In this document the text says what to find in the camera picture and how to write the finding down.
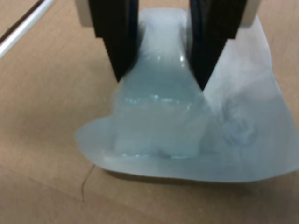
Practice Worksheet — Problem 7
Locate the cotton packet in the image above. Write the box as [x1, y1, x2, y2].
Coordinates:
[74, 8, 299, 184]

